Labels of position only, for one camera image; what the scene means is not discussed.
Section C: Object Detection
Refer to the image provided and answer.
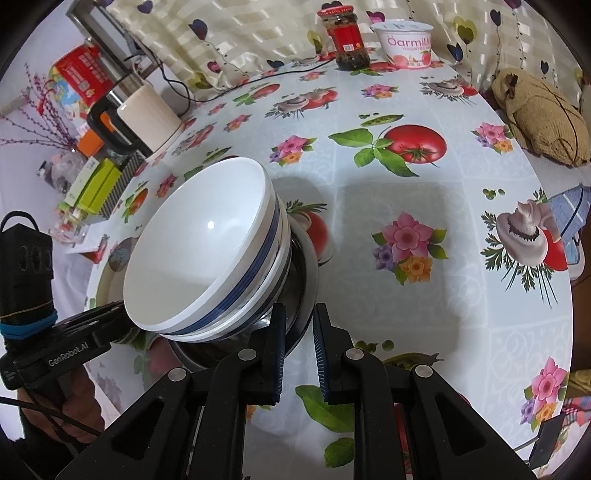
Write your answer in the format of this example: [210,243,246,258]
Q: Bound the clear glass mug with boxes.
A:
[51,208,88,243]

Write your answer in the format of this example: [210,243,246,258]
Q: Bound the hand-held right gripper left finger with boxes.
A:
[55,302,287,480]

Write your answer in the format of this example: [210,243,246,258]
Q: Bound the pale green flat box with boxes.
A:
[65,157,100,206]

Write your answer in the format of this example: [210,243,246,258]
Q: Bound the cream curtain with heart print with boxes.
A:
[92,0,591,116]

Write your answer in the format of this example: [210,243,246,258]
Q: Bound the purple flower branches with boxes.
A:
[0,65,75,153]

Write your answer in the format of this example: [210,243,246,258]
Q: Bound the black power cable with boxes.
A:
[124,53,342,118]

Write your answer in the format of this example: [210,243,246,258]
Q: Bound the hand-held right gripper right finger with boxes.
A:
[313,302,527,480]

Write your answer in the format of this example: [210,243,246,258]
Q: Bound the person's left hand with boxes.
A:
[17,366,105,445]

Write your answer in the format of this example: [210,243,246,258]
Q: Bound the black binder clip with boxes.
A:
[530,413,570,468]

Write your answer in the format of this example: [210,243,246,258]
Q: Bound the white yogurt cup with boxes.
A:
[372,21,435,70]

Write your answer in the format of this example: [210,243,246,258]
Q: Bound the stainless steel bowl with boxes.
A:
[168,226,321,372]

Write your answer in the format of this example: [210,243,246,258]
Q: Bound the clear plastic bags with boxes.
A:
[37,152,85,195]

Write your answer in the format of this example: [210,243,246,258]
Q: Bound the clear box with orange lid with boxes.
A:
[76,115,112,155]

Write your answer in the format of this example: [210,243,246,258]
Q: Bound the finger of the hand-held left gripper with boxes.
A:
[54,299,140,345]

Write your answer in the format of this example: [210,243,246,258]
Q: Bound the white and black electric kettle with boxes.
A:
[87,71,183,160]

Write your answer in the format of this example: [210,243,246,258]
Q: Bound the red cartoon printed box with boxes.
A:
[48,44,116,121]

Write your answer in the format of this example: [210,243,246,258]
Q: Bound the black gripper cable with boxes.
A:
[0,396,103,438]

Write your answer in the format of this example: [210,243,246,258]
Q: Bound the white bowl with blue stripe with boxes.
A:
[166,194,293,343]
[123,157,279,334]

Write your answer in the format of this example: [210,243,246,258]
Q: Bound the glass jar with red lid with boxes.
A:
[316,2,371,71]

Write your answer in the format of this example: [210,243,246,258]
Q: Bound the black and white striped box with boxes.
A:
[99,154,146,220]

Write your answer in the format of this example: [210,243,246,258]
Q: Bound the printed vegetable and flower tablecloth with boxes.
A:
[85,60,575,480]

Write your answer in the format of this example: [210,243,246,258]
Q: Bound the lime green box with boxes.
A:
[76,161,121,217]

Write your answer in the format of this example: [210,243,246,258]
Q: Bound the blue plaid cloth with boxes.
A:
[549,184,591,280]

